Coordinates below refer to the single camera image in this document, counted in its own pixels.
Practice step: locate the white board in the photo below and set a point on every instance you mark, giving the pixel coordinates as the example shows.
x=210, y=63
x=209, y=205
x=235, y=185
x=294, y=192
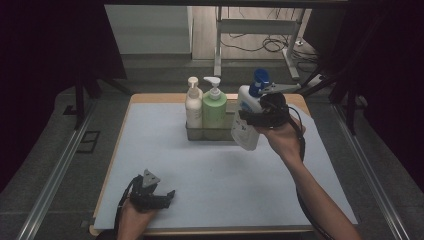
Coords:
x=150, y=30

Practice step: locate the dark curtain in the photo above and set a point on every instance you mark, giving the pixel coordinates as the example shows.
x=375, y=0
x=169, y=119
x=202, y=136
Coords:
x=383, y=83
x=50, y=83

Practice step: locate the person's left hand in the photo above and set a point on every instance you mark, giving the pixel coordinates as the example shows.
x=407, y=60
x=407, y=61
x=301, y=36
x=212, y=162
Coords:
x=133, y=221

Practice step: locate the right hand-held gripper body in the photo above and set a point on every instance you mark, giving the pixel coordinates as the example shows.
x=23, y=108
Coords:
x=276, y=110

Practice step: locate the cream pump bottle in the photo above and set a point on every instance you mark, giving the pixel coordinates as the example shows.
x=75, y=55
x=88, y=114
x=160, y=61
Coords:
x=194, y=110

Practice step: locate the white bottle with blue pump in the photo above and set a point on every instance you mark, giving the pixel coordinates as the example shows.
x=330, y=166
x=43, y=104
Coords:
x=245, y=136

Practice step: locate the grey mesh basket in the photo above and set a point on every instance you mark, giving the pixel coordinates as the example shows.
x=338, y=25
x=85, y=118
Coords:
x=210, y=134

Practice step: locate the light blue table mat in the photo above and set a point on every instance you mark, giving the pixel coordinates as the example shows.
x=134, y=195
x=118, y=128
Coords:
x=200, y=180

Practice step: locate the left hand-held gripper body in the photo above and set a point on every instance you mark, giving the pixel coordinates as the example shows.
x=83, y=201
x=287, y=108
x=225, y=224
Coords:
x=141, y=198

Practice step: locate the white power strip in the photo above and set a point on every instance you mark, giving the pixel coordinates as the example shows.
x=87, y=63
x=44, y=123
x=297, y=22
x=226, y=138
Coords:
x=316, y=81

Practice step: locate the aluminium rail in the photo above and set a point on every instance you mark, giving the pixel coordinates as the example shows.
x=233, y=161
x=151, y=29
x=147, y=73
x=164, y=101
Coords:
x=53, y=176
x=370, y=173

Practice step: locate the black metal stand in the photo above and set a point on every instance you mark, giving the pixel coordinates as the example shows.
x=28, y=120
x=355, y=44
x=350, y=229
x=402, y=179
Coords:
x=80, y=100
x=350, y=110

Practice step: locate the white metal desk frame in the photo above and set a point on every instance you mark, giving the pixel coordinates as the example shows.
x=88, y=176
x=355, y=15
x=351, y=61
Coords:
x=233, y=26

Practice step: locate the person's right hand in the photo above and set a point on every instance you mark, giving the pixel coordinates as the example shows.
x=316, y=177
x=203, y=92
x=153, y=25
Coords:
x=285, y=143

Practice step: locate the green bottle with white pump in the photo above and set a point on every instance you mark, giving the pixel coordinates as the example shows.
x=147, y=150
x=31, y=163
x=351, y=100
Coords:
x=214, y=113

